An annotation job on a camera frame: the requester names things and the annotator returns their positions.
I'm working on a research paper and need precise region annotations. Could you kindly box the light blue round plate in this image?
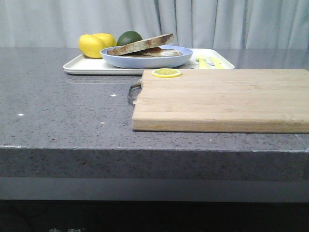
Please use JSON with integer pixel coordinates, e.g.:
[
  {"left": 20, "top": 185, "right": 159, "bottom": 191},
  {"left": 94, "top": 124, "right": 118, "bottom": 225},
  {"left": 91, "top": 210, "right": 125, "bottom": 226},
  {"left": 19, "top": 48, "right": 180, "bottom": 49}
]
[{"left": 100, "top": 45, "right": 193, "bottom": 69}]

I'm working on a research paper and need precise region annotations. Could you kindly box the bread slice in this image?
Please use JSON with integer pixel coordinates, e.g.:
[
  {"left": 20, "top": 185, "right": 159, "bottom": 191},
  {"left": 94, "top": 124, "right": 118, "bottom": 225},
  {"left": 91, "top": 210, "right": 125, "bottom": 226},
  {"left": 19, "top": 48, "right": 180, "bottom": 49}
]
[
  {"left": 107, "top": 33, "right": 174, "bottom": 56},
  {"left": 121, "top": 53, "right": 153, "bottom": 58}
]

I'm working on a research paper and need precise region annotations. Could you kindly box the white rectangular tray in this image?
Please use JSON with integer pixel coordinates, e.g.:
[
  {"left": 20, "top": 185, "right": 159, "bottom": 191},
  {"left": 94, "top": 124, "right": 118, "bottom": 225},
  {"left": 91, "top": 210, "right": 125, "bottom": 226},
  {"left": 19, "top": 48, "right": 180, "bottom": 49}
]
[{"left": 63, "top": 48, "right": 235, "bottom": 75}]

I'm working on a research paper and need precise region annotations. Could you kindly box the lemon slice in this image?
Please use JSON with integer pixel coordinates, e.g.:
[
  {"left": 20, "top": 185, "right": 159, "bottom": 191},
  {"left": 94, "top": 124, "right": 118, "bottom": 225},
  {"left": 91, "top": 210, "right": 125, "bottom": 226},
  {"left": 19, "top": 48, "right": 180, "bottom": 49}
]
[{"left": 151, "top": 68, "right": 182, "bottom": 78}]

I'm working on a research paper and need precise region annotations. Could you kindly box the fried egg with yolk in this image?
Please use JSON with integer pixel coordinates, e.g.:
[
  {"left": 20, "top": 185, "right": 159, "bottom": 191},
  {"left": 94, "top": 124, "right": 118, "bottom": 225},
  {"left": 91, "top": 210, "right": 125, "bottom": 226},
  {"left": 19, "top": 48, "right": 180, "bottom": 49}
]
[{"left": 138, "top": 47, "right": 182, "bottom": 57}]

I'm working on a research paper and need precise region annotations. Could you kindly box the left yellow cutlery piece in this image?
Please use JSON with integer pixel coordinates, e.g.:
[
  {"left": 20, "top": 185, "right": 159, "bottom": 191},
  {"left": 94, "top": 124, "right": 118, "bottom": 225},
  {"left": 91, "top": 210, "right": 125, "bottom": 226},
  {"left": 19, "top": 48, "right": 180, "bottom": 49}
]
[{"left": 196, "top": 56, "right": 209, "bottom": 69}]

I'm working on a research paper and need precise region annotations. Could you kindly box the yellow cutlery piece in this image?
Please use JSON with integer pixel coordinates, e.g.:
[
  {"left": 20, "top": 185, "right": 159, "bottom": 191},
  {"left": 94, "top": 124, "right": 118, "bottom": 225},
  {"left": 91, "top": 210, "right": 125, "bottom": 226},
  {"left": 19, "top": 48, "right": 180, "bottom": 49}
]
[
  {"left": 196, "top": 56, "right": 209, "bottom": 69},
  {"left": 209, "top": 57, "right": 225, "bottom": 69}
]

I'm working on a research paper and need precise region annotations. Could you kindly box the right yellow cutlery piece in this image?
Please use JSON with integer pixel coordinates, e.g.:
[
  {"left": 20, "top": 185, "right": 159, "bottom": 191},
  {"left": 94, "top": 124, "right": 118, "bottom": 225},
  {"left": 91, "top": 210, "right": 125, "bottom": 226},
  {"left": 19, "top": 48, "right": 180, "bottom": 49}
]
[{"left": 209, "top": 57, "right": 225, "bottom": 69}]

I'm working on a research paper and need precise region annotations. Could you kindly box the green lime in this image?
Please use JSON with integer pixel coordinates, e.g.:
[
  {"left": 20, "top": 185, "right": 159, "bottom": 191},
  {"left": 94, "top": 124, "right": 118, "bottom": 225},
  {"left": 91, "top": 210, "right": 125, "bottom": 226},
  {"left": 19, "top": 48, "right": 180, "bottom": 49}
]
[{"left": 116, "top": 31, "right": 143, "bottom": 46}]

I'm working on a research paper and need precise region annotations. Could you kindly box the rear yellow lemon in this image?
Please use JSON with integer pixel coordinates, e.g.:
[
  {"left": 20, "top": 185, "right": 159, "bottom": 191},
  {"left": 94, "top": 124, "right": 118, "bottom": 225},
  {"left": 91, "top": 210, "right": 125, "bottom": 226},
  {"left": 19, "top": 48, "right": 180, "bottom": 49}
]
[{"left": 93, "top": 33, "right": 117, "bottom": 48}]

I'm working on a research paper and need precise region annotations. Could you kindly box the yellow lemon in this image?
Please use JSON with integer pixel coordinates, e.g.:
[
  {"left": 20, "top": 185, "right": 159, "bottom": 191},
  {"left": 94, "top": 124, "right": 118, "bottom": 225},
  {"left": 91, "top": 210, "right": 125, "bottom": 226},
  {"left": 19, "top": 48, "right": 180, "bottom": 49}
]
[
  {"left": 93, "top": 33, "right": 117, "bottom": 48},
  {"left": 78, "top": 34, "right": 107, "bottom": 58}
]

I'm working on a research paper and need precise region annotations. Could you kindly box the wooden cutting board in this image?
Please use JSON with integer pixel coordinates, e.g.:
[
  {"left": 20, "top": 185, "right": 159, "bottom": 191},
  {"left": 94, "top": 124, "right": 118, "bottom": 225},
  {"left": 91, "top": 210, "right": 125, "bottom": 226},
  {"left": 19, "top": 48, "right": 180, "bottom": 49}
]
[{"left": 132, "top": 69, "right": 309, "bottom": 133}]

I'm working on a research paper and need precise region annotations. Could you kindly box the front yellow lemon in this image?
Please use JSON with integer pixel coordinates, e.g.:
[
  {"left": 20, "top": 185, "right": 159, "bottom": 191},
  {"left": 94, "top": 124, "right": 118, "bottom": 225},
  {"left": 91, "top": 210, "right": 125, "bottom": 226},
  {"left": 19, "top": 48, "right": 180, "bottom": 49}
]
[{"left": 78, "top": 34, "right": 107, "bottom": 58}]

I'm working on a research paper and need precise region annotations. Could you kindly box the white curtain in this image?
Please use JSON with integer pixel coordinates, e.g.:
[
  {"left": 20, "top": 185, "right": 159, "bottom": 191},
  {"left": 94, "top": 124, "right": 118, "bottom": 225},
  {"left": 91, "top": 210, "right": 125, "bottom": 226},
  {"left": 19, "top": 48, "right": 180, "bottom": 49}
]
[{"left": 0, "top": 0, "right": 309, "bottom": 49}]

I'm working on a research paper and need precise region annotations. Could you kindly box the metal cutting board handle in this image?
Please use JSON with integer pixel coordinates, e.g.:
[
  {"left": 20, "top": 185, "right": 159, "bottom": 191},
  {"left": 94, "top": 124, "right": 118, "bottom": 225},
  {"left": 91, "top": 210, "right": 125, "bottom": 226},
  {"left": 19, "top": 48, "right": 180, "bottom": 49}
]
[{"left": 127, "top": 80, "right": 142, "bottom": 106}]

